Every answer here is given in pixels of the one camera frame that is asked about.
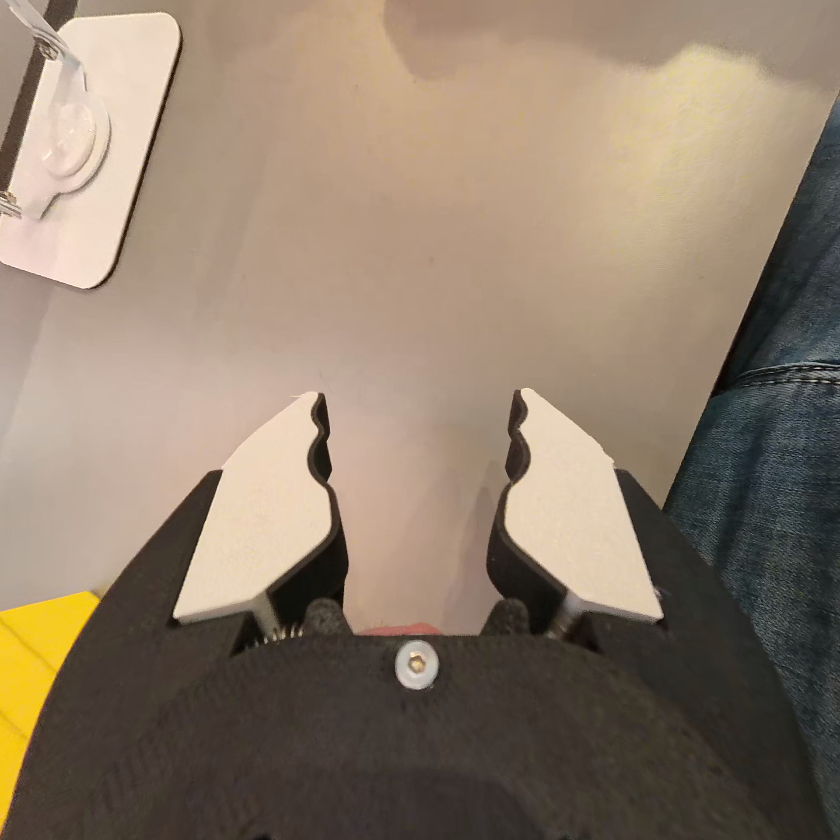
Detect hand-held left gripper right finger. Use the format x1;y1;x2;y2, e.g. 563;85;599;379
493;388;665;626

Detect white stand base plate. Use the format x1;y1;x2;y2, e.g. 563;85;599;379
0;14;182;290

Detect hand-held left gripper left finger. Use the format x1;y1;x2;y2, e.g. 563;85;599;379
171;390;349;626

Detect yellow plastic bin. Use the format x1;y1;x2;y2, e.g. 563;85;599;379
0;591;103;788

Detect person's legs in jeans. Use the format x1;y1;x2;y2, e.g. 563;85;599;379
663;99;840;815

